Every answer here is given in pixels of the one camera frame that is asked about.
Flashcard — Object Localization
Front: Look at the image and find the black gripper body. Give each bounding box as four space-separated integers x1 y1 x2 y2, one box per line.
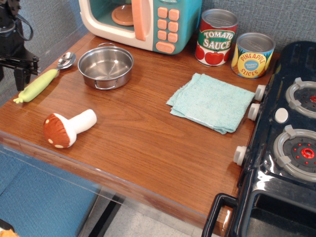
0 28 39 75

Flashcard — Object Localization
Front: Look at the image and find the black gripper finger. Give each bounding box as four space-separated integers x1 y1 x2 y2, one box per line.
14 68 32 91
0 66 4 81

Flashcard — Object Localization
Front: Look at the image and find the spoon with green handle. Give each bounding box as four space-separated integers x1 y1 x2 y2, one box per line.
13 52 76 104

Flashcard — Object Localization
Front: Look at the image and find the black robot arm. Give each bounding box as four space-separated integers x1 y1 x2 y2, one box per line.
0 0 39 91

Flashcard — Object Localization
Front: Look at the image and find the white stove knob middle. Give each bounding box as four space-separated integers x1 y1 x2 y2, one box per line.
247 103 260 121

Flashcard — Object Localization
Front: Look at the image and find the white stove knob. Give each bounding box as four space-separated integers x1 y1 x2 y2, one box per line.
254 85 266 102
247 103 260 121
233 146 247 166

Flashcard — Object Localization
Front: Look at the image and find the plush brown mushroom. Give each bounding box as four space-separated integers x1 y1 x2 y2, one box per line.
43 109 97 149

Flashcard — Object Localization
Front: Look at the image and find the small steel pot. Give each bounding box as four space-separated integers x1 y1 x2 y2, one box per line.
78 43 134 90

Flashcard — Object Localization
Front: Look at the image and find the orange microwave plate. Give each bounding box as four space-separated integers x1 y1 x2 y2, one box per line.
112 4 134 26

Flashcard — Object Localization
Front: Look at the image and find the teal toy microwave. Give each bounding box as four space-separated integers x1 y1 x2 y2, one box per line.
79 0 202 55

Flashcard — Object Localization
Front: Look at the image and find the orange object at corner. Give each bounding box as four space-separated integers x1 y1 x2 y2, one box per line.
0 219 19 237

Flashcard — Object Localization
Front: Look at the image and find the tomato sauce can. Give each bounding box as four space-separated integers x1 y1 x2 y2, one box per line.
195 8 238 66

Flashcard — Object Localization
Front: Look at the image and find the light blue folded cloth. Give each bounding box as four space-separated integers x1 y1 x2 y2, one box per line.
166 73 255 134

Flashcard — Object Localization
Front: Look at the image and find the white stove knob bottom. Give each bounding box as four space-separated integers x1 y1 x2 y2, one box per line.
233 146 247 166

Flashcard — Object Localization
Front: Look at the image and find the pineapple slices can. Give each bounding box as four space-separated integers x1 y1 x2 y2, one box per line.
231 33 276 79

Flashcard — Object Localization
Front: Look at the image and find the white stove knob top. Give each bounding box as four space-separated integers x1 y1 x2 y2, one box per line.
254 85 266 102

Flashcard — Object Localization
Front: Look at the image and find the white round stove button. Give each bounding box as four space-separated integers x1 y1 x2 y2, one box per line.
275 108 288 123

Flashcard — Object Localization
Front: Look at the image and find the black toy stove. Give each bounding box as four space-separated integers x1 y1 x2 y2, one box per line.
202 41 316 237

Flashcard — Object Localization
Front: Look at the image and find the grey burner ring rear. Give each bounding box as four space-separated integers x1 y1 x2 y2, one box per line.
285 77 316 119

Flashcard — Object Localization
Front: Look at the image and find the grey burner ring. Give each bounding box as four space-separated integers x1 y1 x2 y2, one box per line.
273 124 316 183
285 77 316 119

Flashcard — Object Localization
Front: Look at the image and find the grey burner ring front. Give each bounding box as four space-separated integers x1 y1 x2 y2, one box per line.
273 124 316 183

